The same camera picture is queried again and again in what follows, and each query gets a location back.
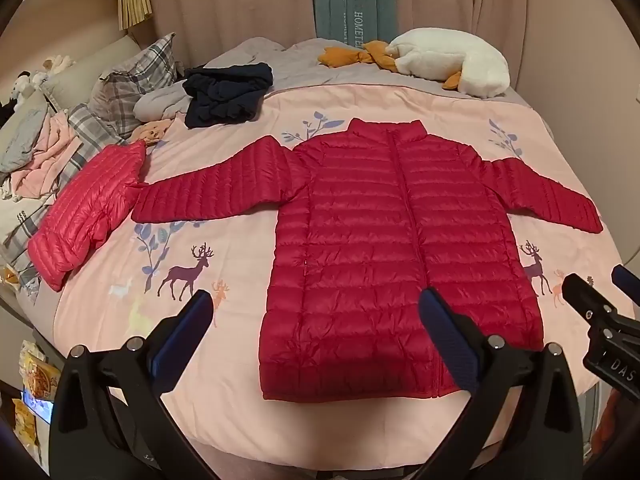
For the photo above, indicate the grey blue cloth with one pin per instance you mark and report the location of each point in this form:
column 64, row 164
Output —
column 25, row 135

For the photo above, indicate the yellow snack packet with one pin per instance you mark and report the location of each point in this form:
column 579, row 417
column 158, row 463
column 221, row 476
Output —
column 40, row 370
column 25, row 427

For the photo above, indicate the small orange plush toy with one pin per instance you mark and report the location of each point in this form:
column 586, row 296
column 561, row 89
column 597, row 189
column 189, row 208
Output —
column 152, row 132

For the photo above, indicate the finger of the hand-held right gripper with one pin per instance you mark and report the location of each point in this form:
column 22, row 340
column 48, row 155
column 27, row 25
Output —
column 627, row 282
column 587, row 300

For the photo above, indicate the large grey plaid pillow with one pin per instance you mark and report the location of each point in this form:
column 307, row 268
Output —
column 130, row 85

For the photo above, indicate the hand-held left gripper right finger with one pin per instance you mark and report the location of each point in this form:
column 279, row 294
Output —
column 445, row 331

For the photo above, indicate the red puffer jacket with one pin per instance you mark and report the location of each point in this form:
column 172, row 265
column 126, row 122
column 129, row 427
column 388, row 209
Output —
column 360, row 240

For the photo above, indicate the teal curtain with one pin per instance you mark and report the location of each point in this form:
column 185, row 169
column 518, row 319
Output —
column 330, row 0

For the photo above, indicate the pink deer print blanket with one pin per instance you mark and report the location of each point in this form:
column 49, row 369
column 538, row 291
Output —
column 400, row 105

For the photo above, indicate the navy blue cloth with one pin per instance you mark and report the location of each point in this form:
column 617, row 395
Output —
column 225, row 92

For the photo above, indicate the light grey cloth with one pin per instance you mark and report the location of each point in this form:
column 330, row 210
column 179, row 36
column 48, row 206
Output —
column 160, row 102

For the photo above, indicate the white goose plush toy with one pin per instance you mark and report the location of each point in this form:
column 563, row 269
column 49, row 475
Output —
column 450, row 57

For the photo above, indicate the pink curtain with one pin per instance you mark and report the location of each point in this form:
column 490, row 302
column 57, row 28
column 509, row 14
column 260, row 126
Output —
column 225, row 0

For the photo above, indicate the coral pink puffer jacket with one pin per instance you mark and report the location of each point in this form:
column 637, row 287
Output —
column 80, row 215

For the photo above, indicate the grey bed sheet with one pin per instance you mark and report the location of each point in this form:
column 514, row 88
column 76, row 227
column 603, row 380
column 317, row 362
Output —
column 295, row 60

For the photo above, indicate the black and white plush toy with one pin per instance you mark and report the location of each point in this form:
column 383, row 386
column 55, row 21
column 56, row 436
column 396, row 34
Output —
column 22, row 87

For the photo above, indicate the pale pink cloth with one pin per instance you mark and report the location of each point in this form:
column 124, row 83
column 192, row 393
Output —
column 50, row 160

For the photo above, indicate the cream plush toy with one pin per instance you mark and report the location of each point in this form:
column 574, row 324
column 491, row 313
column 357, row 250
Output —
column 57, row 64

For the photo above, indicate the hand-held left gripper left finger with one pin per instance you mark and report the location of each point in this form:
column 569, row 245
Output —
column 192, row 316

